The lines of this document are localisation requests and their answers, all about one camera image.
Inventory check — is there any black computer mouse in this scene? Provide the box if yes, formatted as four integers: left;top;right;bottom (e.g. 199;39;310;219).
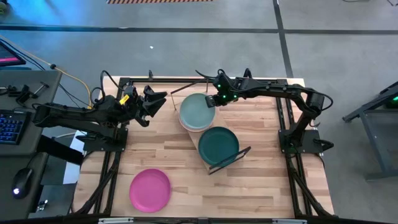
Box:
11;167;34;200

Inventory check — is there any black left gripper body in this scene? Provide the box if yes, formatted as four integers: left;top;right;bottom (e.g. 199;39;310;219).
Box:
123;85;150;128

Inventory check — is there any black metal table frame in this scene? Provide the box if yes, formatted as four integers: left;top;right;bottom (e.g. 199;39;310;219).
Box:
71;76;335;218

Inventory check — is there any white paper sheet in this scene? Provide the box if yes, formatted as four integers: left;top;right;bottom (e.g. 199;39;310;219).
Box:
63;130;85;185

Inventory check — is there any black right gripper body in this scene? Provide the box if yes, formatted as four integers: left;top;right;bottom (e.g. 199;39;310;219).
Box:
213;77;242;106

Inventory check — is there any thin black cable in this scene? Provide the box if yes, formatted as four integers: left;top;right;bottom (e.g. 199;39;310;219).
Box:
0;39;91;108

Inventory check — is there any peach plate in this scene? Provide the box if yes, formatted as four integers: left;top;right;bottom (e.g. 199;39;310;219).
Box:
178;114;215;133

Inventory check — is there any black desk clamp tool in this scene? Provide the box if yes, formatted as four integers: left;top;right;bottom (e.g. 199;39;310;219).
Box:
6;81;50;105

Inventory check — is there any backlit keyboard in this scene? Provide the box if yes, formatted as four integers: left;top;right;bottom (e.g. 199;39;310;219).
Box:
0;109;29;146

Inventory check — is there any magenta plate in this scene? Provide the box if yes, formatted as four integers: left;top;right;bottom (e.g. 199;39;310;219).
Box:
129;168;172;214

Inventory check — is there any silver metal bracket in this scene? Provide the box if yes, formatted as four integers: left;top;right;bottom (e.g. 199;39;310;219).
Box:
98;217;134;224
272;218;308;224

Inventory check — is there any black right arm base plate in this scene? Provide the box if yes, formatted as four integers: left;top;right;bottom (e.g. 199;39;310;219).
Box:
278;129;324;155

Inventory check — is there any computer monitor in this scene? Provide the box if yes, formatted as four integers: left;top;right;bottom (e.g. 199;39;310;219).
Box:
0;40;26;68

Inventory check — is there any device with green light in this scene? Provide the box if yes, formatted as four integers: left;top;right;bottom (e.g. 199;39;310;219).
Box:
385;95;398;110

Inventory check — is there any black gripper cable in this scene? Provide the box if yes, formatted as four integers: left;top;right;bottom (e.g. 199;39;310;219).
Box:
195;68;233;86

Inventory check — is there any black flat bar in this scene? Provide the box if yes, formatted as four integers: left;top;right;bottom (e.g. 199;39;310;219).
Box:
37;135;85;166

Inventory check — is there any wooden dish rack board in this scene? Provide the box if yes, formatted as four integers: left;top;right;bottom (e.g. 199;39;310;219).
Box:
170;77;252;175

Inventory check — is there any dark grey desk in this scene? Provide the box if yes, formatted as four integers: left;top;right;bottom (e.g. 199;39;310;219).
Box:
0;70;63;218

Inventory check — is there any dark green plate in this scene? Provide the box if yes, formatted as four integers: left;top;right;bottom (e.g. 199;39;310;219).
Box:
198;126;241;167

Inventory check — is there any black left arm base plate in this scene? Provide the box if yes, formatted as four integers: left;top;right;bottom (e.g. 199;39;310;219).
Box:
76;129;128;152

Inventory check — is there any yellow cable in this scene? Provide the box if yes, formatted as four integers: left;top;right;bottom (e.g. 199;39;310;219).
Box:
0;35;94;110

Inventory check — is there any dark metal side table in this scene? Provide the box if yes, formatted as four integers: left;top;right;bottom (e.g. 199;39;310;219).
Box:
341;81;398;182

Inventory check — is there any sage green plate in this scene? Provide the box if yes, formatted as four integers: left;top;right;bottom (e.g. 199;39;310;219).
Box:
179;93;216;131

